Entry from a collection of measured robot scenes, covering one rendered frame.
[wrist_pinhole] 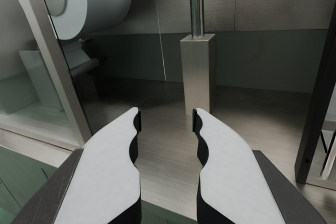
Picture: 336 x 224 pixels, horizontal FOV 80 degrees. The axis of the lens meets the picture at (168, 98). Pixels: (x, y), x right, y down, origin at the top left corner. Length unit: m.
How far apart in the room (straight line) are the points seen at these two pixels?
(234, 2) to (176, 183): 0.65
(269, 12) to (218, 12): 0.18
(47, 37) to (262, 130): 0.63
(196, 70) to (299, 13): 0.40
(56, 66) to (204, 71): 0.41
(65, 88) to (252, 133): 0.54
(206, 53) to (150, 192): 0.41
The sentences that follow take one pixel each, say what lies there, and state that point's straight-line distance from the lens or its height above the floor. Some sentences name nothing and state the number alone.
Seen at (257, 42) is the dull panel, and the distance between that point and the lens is 0.87.
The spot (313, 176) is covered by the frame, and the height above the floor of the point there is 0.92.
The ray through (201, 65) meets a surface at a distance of 0.64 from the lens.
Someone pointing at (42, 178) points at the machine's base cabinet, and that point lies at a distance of 0.94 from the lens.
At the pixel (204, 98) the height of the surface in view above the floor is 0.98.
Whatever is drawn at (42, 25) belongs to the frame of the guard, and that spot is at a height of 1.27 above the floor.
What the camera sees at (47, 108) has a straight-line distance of 0.70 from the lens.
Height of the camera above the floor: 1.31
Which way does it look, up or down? 28 degrees down
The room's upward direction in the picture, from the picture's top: 7 degrees counter-clockwise
